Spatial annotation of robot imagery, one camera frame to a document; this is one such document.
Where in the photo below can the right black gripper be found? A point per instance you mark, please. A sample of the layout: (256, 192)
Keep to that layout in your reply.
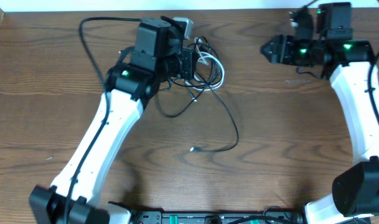
(279, 53)

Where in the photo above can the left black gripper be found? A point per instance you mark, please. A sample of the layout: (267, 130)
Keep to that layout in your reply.
(189, 64)

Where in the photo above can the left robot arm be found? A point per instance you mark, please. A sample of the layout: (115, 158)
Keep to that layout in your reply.
(157, 55)

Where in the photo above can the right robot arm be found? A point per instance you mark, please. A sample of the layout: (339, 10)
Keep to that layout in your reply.
(326, 40)

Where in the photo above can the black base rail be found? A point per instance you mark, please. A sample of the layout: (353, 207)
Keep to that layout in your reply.
(270, 215)

